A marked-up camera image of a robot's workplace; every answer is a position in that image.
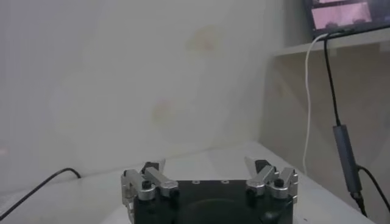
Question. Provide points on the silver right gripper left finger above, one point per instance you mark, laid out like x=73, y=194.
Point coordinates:
x=161, y=184

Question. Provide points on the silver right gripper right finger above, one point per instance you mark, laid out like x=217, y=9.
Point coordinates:
x=262, y=179

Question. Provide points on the black laptop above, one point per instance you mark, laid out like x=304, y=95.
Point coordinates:
x=341, y=15

